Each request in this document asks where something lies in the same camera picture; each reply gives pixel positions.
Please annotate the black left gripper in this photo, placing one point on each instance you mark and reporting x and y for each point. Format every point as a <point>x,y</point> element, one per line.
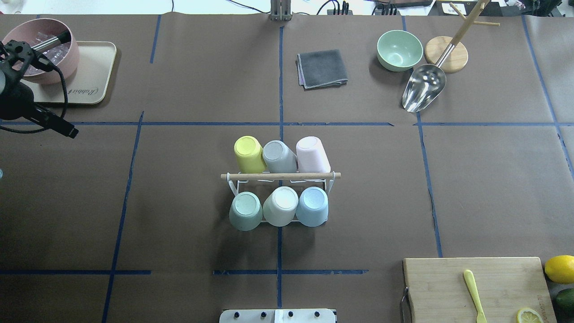
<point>17,99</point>

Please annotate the green cup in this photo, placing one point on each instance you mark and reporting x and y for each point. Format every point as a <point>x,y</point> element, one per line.
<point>245,212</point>

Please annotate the pink cup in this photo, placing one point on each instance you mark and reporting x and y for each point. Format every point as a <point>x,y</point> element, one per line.
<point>311,155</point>

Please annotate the yellow cup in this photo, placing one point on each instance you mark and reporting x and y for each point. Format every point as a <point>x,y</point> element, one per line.
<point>248,153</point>

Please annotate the grey cup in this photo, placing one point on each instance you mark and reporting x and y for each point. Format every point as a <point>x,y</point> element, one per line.
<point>279,158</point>

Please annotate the white cup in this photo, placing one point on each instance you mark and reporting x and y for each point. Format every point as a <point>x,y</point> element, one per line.
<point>280,207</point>

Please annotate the light blue cup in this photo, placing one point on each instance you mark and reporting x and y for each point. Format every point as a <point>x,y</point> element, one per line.
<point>313,207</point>

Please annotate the beige tray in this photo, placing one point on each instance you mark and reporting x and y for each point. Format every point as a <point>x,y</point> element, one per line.
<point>88,84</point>

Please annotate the pink bowl with ice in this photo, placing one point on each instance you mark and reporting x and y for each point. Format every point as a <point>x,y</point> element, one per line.
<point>65,56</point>

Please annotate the metal pestle black tip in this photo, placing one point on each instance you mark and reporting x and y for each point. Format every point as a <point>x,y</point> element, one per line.
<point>62,38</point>

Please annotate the grey folded cloth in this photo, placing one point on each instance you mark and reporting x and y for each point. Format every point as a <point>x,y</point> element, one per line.
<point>321,69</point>

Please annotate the green bowl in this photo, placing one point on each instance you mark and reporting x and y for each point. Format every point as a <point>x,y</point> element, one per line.
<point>399,50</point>

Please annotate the metal scoop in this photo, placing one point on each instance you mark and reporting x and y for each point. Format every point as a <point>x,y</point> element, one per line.
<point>426,83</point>

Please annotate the wooden cutting board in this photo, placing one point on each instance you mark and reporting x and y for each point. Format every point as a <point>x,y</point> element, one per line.
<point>442,290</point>

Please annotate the yellow plastic knife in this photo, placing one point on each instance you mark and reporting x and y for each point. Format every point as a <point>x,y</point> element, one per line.
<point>473,290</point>

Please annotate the lemon slice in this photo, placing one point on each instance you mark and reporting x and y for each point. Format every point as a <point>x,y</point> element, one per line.
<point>528,315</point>

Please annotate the yellow lemon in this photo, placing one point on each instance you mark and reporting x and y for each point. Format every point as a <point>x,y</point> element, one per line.
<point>560,269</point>

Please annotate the green avocado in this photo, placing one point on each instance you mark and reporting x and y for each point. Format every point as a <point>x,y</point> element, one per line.
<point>565,301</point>

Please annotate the aluminium frame post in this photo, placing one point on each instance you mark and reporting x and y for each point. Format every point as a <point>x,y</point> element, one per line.
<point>280,10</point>

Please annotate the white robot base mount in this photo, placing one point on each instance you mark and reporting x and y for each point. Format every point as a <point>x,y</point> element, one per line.
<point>313,315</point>

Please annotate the white wire cup holder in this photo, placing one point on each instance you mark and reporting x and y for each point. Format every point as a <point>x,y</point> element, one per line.
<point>234,180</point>

